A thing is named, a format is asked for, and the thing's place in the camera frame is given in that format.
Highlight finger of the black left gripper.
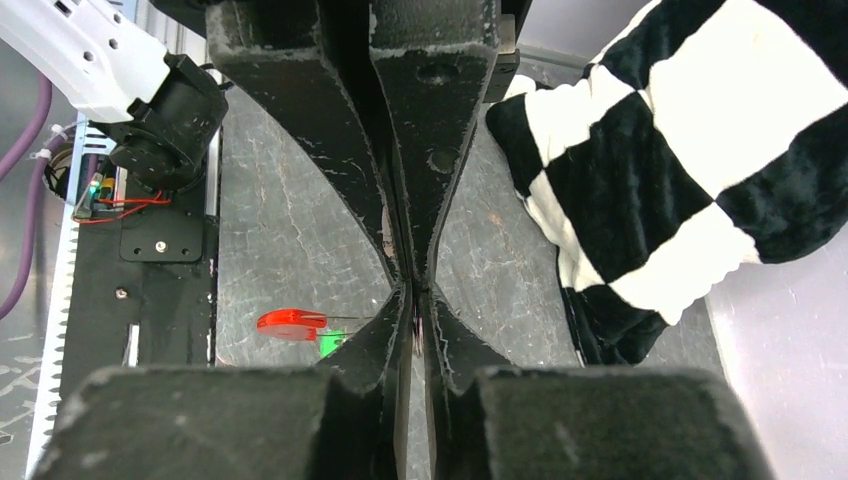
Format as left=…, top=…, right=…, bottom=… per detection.
left=205, top=1, right=399, bottom=282
left=369, top=1, right=499, bottom=285

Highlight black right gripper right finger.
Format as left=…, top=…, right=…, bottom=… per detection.
left=419, top=289, right=773, bottom=479

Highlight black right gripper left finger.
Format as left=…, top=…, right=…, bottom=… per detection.
left=33, top=284, right=412, bottom=479

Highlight green key tag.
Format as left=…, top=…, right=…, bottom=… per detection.
left=318, top=330, right=347, bottom=358

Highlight silver keyring with red tool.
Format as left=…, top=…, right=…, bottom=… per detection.
left=256, top=308, right=371, bottom=351

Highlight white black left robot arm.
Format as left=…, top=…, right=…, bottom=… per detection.
left=1, top=1, right=501, bottom=283

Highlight black white checkered pillow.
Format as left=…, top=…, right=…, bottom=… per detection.
left=486, top=1, right=847, bottom=365

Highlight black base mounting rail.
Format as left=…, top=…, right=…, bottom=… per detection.
left=26, top=112, right=223, bottom=480

